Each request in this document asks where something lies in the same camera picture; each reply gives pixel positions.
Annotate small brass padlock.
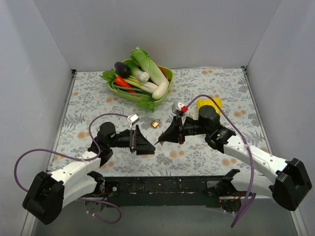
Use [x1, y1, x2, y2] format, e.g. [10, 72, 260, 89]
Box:
[150, 119, 161, 128]

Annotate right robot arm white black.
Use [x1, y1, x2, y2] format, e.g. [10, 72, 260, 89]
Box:
[158, 105, 312, 211]

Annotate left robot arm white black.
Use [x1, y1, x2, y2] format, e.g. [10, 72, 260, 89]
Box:
[22, 122, 156, 225]

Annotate yellow napa cabbage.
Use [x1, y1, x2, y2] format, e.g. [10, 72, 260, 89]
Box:
[197, 97, 222, 115]

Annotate green celery leaves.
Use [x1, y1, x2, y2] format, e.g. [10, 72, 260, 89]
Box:
[137, 96, 155, 112]

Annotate green plastic basket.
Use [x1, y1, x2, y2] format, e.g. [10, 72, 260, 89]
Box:
[101, 59, 173, 106]

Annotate white radish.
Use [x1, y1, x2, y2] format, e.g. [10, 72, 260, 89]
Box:
[152, 81, 169, 100]

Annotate green long beans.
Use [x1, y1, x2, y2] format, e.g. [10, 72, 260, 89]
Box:
[111, 82, 152, 98]

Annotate floral table mat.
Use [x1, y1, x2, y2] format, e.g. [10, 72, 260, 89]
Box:
[48, 68, 270, 177]

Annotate red orange pepper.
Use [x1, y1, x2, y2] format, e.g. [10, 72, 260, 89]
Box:
[114, 76, 137, 93]

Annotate white green leek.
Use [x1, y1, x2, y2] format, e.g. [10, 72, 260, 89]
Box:
[127, 62, 150, 83]

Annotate purple eggplant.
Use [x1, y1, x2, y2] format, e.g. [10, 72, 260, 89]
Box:
[114, 61, 131, 79]

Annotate green napa cabbage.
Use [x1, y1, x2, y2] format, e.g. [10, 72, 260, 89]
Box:
[130, 46, 168, 85]

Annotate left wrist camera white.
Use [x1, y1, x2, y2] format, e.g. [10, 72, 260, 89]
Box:
[127, 114, 139, 130]

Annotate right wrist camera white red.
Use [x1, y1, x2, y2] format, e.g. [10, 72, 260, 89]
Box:
[171, 102, 188, 123]

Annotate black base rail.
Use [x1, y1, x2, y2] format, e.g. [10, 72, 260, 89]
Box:
[83, 169, 247, 209]

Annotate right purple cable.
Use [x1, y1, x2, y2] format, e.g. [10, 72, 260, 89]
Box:
[186, 94, 257, 228]

